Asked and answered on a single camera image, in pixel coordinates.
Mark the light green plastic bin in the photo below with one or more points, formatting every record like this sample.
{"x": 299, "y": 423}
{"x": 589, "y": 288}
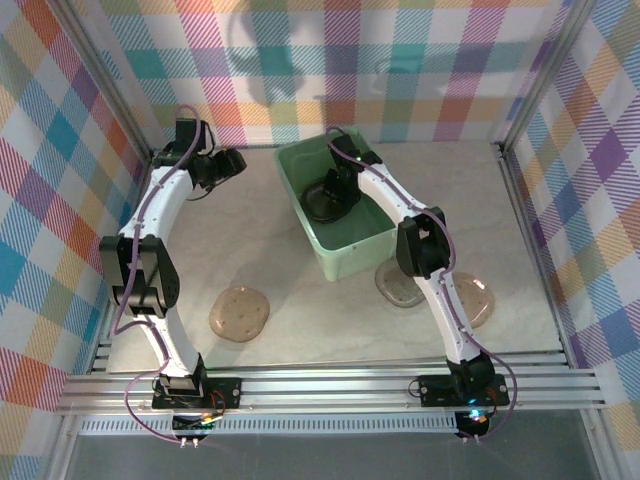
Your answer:
{"x": 350, "y": 235}

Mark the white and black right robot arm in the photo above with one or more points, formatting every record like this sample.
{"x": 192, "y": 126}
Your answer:
{"x": 450, "y": 320}

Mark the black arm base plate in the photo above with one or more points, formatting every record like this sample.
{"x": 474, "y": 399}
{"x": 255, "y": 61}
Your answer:
{"x": 227, "y": 392}
{"x": 435, "y": 390}

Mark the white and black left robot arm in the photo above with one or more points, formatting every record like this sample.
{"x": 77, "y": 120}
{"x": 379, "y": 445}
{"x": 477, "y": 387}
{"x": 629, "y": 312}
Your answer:
{"x": 170, "y": 345}

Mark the wide aluminium mounting rail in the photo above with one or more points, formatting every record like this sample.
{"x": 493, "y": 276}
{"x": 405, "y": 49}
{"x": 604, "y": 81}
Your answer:
{"x": 325, "y": 390}

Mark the aluminium side rail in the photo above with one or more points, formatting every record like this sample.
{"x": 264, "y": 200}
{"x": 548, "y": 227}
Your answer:
{"x": 101, "y": 350}
{"x": 540, "y": 250}

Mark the aluminium frame post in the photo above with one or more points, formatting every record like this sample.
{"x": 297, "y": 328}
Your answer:
{"x": 542, "y": 75}
{"x": 103, "y": 75}

